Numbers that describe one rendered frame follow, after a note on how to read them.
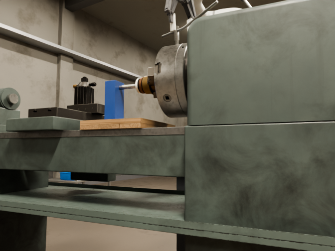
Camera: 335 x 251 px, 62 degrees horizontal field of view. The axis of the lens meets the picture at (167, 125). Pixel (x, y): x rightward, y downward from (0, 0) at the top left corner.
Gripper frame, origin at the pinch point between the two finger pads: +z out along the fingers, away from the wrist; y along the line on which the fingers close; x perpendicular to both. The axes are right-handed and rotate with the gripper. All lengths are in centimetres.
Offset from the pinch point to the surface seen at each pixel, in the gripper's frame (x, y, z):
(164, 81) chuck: -3.4, -13.9, 24.3
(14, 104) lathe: 100, -46, 26
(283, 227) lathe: -46, -6, 72
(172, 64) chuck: -6.2, -11.8, 17.8
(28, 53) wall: 465, 55, -93
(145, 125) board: 4.1, -18.7, 41.2
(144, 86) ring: 15.2, -10.3, 23.7
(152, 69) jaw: 3.2, -14.2, 18.6
